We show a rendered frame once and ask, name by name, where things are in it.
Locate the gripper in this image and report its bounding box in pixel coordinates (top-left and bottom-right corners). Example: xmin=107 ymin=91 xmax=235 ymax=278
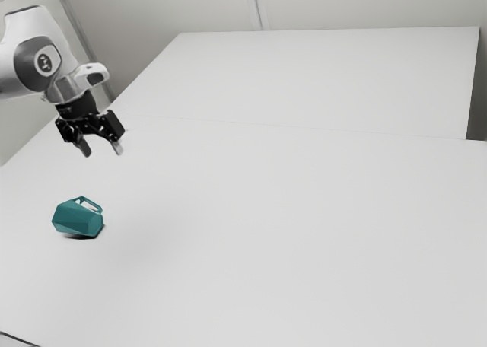
xmin=54 ymin=90 xmax=126 ymax=158

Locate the teal faceted mug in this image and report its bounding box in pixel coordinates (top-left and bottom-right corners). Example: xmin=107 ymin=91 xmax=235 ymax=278
xmin=51 ymin=196 xmax=105 ymax=240

